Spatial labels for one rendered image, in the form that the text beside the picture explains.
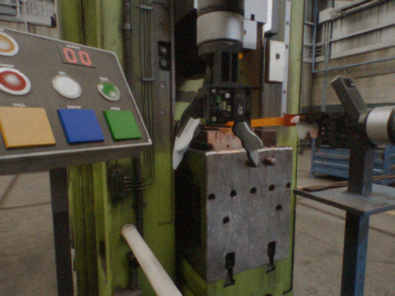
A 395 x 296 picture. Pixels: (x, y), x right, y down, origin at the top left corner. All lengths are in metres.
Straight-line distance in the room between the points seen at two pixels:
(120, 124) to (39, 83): 0.17
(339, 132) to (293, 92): 0.73
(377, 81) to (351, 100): 8.74
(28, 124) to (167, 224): 0.68
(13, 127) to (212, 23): 0.36
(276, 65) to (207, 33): 0.86
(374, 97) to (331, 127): 8.72
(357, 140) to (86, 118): 0.57
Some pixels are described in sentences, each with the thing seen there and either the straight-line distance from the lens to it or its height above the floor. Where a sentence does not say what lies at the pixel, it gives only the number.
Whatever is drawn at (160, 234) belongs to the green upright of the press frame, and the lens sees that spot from 1.09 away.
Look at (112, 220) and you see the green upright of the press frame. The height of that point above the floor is 0.67.
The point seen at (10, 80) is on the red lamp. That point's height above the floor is 1.09.
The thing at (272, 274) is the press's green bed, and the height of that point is 0.42.
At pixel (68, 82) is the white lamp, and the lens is 0.65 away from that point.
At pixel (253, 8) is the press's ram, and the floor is 1.41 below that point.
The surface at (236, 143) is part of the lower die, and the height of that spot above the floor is 0.93.
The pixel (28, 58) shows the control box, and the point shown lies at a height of 1.14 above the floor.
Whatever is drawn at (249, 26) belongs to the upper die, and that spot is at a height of 1.34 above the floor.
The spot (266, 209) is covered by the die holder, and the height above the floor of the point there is 0.68.
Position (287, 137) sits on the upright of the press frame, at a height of 0.93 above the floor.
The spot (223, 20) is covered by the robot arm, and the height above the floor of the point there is 1.16.
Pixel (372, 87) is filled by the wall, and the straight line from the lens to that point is 9.46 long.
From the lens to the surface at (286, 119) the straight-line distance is 0.78.
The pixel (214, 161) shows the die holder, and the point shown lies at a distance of 0.88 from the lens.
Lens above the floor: 1.02
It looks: 7 degrees down
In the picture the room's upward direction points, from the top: straight up
